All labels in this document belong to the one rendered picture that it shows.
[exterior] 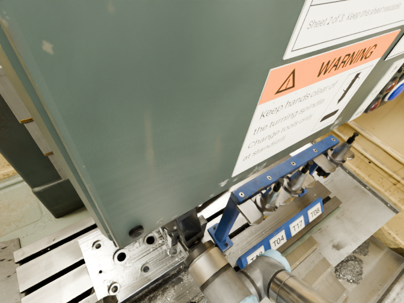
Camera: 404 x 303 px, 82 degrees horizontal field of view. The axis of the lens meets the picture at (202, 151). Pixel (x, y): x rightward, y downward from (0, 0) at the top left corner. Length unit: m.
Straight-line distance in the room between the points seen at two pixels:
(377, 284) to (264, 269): 0.90
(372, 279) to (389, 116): 0.74
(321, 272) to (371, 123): 0.70
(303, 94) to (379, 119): 1.09
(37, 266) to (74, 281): 0.14
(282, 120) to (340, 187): 1.23
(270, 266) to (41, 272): 0.72
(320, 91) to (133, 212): 0.17
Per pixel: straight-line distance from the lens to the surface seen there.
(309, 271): 1.22
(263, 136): 0.19
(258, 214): 0.65
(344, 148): 0.85
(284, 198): 0.70
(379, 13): 0.21
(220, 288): 0.48
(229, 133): 0.15
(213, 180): 0.19
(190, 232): 0.49
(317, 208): 1.10
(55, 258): 0.98
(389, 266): 1.53
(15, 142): 1.00
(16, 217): 1.52
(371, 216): 1.41
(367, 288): 1.42
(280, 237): 0.96
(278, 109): 0.18
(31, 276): 1.00
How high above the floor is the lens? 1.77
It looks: 49 degrees down
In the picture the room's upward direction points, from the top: 9 degrees clockwise
